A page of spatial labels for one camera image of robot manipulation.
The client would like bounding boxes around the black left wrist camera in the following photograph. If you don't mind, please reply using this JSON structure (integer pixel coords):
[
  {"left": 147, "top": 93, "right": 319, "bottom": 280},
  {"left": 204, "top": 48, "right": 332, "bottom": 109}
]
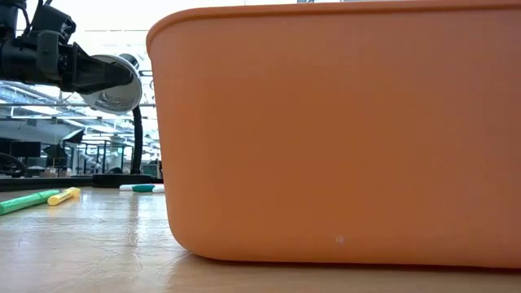
[{"left": 30, "top": 2, "right": 77, "bottom": 44}]

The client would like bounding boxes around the slim green highlighter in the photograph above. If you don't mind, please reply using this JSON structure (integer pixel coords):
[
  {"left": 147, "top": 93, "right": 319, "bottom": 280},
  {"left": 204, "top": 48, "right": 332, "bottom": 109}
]
[{"left": 0, "top": 189, "right": 62, "bottom": 216}]

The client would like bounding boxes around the slim yellow highlighter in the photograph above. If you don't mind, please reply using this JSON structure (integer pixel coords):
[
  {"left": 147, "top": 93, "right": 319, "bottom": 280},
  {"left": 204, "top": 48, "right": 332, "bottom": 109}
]
[{"left": 46, "top": 186, "right": 82, "bottom": 207}]

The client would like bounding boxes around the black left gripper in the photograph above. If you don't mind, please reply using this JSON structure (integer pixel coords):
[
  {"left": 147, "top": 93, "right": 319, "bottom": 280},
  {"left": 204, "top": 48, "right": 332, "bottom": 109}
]
[{"left": 0, "top": 30, "right": 136, "bottom": 94}]

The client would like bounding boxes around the orange plastic bin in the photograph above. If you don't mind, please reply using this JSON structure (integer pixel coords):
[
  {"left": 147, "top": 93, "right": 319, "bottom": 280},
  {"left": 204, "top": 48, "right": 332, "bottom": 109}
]
[{"left": 145, "top": 0, "right": 521, "bottom": 270}]

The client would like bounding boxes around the black aluminium table frame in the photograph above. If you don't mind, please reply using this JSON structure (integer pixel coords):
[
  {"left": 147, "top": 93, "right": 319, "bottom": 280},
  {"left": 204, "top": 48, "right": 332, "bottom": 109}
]
[{"left": 0, "top": 175, "right": 95, "bottom": 193}]

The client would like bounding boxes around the black desk lamp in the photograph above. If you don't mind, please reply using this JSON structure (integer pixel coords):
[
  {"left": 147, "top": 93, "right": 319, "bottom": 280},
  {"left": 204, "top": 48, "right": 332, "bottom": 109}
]
[{"left": 78, "top": 53, "right": 164, "bottom": 190}]

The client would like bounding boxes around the green-capped white marker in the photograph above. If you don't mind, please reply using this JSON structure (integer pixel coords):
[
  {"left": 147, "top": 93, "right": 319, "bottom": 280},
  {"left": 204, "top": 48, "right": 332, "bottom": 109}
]
[{"left": 132, "top": 183, "right": 166, "bottom": 194}]

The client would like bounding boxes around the black computer monitor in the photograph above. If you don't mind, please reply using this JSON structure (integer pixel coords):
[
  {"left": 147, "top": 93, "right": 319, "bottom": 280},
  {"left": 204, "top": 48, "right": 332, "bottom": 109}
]
[{"left": 0, "top": 137, "right": 42, "bottom": 178}]

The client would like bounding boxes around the background robot workstation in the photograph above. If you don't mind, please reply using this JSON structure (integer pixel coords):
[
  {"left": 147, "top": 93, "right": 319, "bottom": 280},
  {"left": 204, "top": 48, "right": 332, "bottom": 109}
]
[{"left": 42, "top": 128, "right": 138, "bottom": 177}]

